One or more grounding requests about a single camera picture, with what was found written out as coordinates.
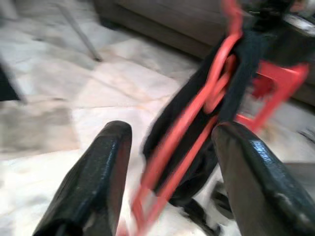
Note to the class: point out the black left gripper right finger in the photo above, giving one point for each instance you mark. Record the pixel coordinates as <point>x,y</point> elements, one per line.
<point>261,191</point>

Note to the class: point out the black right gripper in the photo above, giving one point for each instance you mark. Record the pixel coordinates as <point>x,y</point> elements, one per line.
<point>265,12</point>

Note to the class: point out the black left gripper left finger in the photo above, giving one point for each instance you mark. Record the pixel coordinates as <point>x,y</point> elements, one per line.
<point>93,177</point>

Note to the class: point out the black shirt small logo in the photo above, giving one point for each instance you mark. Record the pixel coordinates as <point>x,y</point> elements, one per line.
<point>246,61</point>

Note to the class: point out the red plastic hanger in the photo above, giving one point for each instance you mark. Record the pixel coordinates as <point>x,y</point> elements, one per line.
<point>177,137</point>

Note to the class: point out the red plastic stool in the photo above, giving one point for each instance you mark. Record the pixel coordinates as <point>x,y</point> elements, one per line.
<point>278,81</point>

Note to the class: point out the dark grey fabric sofa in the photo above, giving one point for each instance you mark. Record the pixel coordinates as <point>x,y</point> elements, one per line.
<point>160,22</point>

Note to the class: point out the silver metal clothes rack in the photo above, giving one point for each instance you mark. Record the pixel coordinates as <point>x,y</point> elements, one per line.
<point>81,37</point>

